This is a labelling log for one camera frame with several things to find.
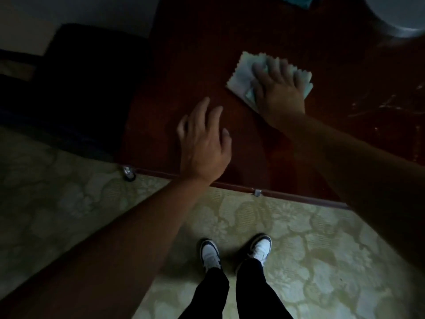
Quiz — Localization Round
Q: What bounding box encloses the person's right hand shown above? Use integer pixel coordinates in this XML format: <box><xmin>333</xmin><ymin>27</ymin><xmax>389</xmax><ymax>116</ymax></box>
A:
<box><xmin>250</xmin><ymin>58</ymin><xmax>306</xmax><ymax>129</ymax></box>

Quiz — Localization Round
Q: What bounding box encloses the person's left hand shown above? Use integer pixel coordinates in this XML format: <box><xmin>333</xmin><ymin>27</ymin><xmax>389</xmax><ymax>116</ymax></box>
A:
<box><xmin>177</xmin><ymin>97</ymin><xmax>232</xmax><ymax>185</ymax></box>

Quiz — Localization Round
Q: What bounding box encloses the pale green cleaning cloth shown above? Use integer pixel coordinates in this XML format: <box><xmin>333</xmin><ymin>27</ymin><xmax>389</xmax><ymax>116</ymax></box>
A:
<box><xmin>226</xmin><ymin>51</ymin><xmax>314</xmax><ymax>113</ymax></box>

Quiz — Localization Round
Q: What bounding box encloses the person's right forearm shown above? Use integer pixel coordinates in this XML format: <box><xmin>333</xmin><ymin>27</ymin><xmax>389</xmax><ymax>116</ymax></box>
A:
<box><xmin>266</xmin><ymin>111</ymin><xmax>425</xmax><ymax>283</ymax></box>

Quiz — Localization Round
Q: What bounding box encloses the person's left forearm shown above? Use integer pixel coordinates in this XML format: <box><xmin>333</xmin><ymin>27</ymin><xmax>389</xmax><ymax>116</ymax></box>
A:
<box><xmin>0</xmin><ymin>173</ymin><xmax>214</xmax><ymax>319</ymax></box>

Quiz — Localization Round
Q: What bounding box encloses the teal cloth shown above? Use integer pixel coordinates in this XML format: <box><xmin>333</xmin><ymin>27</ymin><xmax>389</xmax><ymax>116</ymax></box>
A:
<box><xmin>278</xmin><ymin>0</ymin><xmax>325</xmax><ymax>10</ymax></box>

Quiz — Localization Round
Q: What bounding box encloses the person's right white shoe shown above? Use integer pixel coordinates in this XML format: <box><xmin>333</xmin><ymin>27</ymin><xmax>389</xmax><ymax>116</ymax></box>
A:
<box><xmin>246</xmin><ymin>234</ymin><xmax>272</xmax><ymax>267</ymax></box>

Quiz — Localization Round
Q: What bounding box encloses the person's white shoe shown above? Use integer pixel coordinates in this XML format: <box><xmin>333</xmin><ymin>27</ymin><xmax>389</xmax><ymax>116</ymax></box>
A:
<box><xmin>246</xmin><ymin>234</ymin><xmax>272</xmax><ymax>267</ymax></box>
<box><xmin>199</xmin><ymin>238</ymin><xmax>222</xmax><ymax>273</ymax></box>

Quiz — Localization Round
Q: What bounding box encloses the person's left white shoe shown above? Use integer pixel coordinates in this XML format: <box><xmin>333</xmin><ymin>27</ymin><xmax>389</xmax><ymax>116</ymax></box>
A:
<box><xmin>199</xmin><ymin>238</ymin><xmax>222</xmax><ymax>273</ymax></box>

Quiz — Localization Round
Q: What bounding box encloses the white round container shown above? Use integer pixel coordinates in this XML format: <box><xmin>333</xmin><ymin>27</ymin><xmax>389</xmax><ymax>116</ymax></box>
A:
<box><xmin>363</xmin><ymin>0</ymin><xmax>425</xmax><ymax>39</ymax></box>

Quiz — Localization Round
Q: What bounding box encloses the dark chair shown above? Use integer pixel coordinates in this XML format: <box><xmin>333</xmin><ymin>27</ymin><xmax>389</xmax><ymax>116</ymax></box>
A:
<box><xmin>0</xmin><ymin>23</ymin><xmax>154</xmax><ymax>162</ymax></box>

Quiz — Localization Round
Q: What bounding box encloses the person's right black trouser leg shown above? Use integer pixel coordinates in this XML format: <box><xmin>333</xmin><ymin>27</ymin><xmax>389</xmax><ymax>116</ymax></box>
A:
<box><xmin>235</xmin><ymin>258</ymin><xmax>295</xmax><ymax>319</ymax></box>

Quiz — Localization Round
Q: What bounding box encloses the person's black trouser leg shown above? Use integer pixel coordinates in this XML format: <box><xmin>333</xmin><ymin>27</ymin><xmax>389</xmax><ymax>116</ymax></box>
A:
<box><xmin>178</xmin><ymin>267</ymin><xmax>230</xmax><ymax>319</ymax></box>
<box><xmin>235</xmin><ymin>258</ymin><xmax>295</xmax><ymax>319</ymax></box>

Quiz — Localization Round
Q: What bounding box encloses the person's left black trouser leg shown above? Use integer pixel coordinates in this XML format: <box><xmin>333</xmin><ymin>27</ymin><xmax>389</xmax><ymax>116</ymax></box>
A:
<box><xmin>178</xmin><ymin>267</ymin><xmax>230</xmax><ymax>319</ymax></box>

